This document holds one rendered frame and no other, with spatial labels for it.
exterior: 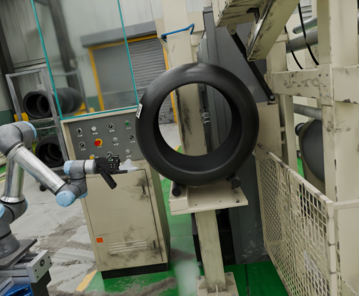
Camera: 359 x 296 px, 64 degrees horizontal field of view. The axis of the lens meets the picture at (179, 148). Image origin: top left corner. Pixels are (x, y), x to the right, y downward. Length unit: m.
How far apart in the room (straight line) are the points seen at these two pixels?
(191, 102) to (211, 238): 0.85
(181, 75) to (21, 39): 11.79
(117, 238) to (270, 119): 1.40
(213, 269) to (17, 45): 11.88
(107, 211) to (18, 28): 11.24
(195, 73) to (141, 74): 9.49
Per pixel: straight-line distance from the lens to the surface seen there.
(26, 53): 12.79
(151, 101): 1.28
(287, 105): 1.68
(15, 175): 1.67
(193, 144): 1.68
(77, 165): 1.51
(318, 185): 2.14
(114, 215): 2.22
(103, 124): 2.08
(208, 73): 1.28
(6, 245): 1.69
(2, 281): 1.72
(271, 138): 1.67
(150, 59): 10.67
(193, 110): 1.64
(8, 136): 1.49
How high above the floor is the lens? 1.39
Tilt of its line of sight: 13 degrees down
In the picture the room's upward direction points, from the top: 9 degrees counter-clockwise
